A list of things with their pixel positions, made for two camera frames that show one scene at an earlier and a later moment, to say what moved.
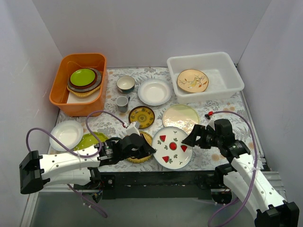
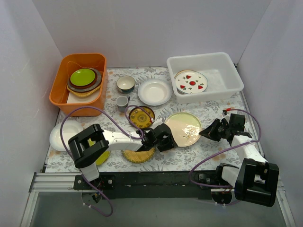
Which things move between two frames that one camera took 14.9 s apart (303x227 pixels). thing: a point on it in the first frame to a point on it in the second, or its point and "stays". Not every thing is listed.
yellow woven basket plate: (83, 94) stays
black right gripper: (197, 136) to (215, 130)
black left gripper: (144, 148) to (166, 137)
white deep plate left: (70, 133) stays
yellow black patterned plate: (143, 114) stays
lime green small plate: (82, 76) stays
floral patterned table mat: (141, 100) stays
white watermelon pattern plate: (171, 153) to (191, 82)
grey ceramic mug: (122, 103) stays
